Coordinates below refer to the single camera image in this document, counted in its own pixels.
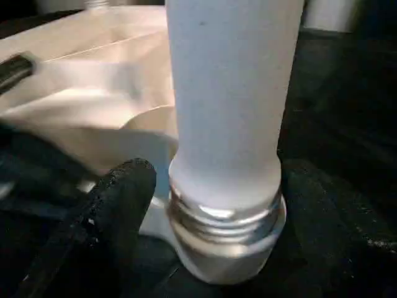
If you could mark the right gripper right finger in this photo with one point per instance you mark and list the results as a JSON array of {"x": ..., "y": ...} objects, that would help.
[{"x": 335, "y": 236}]

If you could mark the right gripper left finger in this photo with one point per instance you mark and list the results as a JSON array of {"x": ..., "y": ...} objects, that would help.
[{"x": 105, "y": 223}]

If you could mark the white plastic table top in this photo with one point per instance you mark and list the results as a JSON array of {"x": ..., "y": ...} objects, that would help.
[{"x": 93, "y": 102}]

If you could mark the white glass-door cabinet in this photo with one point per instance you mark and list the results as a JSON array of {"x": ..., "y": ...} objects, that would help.
[{"x": 328, "y": 15}]

